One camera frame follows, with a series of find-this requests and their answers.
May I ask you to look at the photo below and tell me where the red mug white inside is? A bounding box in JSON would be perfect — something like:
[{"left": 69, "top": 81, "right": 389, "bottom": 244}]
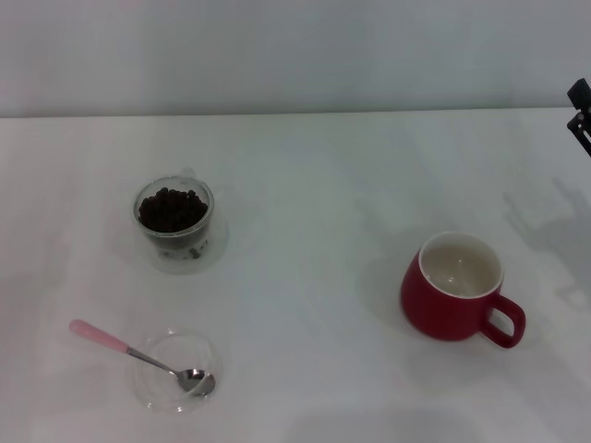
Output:
[{"left": 399, "top": 230, "right": 527, "bottom": 351}]

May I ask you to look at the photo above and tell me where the round clear glass lid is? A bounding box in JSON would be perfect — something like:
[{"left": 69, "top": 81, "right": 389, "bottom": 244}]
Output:
[{"left": 131, "top": 326, "right": 225, "bottom": 414}]

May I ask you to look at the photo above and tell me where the pink handled metal spoon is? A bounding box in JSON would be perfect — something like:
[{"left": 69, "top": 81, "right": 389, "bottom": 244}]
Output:
[{"left": 68, "top": 318, "right": 217, "bottom": 399}]

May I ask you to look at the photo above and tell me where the heap of coffee beans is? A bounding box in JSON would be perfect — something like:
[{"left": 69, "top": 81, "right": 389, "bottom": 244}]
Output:
[{"left": 138, "top": 186, "right": 210, "bottom": 234}]

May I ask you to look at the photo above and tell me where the glass jar of coffee beans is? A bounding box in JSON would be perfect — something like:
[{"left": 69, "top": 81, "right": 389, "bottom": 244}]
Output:
[{"left": 132, "top": 166, "right": 216, "bottom": 260}]

